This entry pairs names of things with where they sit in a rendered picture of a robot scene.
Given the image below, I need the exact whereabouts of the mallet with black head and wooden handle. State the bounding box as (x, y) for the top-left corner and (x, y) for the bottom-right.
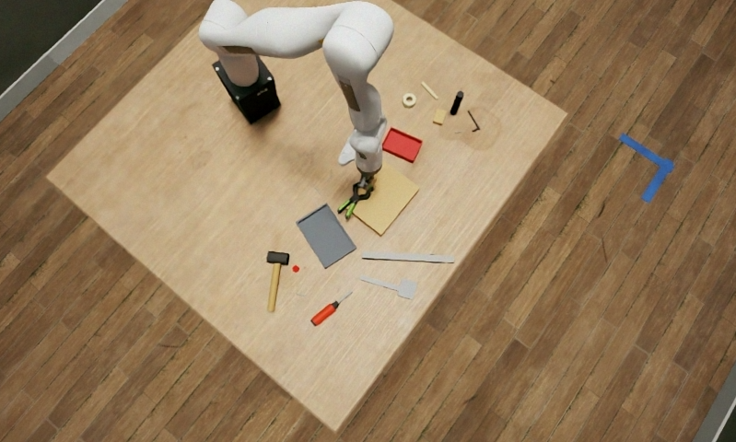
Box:
(266, 251), (289, 311)

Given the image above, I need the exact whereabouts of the beige ring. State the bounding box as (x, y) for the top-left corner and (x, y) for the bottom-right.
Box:
(403, 93), (416, 109)

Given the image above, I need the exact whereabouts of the black spring clamp with green handles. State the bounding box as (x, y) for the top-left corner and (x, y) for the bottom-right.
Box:
(337, 182), (374, 219)

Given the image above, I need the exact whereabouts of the beige wooden dowel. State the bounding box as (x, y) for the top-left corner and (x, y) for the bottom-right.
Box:
(421, 82), (438, 99)

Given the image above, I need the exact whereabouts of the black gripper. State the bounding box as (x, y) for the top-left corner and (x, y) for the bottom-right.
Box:
(356, 164), (382, 189)

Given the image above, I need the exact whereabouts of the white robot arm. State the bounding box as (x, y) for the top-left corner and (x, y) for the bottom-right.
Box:
(199, 0), (394, 172)

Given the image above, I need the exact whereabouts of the red shallow tray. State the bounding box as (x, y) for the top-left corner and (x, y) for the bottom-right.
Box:
(382, 127), (423, 163)

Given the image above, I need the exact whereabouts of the black cylinder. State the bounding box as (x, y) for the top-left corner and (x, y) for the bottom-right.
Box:
(450, 91), (464, 115)

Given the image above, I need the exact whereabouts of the red-handled screwdriver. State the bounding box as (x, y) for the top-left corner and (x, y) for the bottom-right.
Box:
(310, 290), (353, 326)

